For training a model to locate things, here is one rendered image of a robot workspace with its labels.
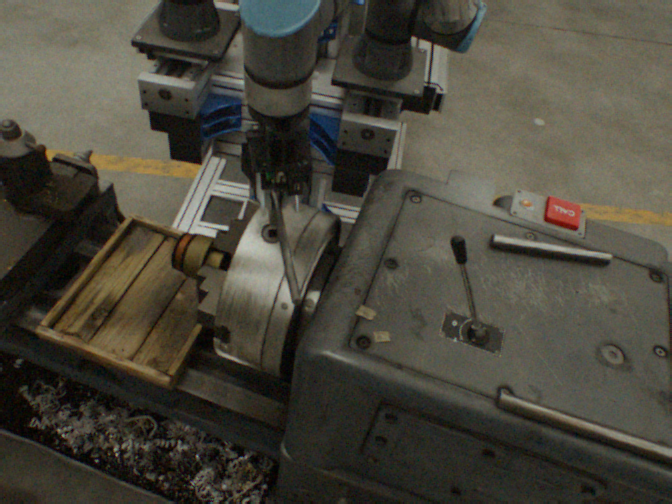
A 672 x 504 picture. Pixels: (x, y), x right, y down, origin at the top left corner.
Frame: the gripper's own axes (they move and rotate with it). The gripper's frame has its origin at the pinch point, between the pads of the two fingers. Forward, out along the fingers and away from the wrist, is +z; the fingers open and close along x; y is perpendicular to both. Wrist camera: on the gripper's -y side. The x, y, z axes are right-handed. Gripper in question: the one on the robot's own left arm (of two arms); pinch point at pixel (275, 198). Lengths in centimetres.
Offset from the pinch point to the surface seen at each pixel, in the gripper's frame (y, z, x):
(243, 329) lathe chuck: 8.9, 21.8, -6.3
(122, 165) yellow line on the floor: -150, 147, -55
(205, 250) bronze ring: -9.3, 24.3, -11.7
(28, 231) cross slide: -29, 40, -49
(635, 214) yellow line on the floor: -99, 155, 197
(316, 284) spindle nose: 3.6, 18.9, 6.4
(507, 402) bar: 31.5, 7.7, 26.8
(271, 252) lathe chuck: 0.0, 13.5, -0.7
